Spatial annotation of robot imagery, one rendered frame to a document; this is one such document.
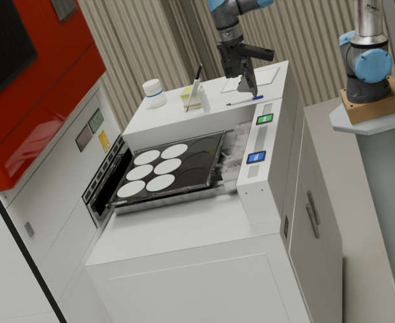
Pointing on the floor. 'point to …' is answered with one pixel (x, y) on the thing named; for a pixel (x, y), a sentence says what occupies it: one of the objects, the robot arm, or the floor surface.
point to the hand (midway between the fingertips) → (257, 93)
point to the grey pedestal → (388, 184)
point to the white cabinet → (243, 265)
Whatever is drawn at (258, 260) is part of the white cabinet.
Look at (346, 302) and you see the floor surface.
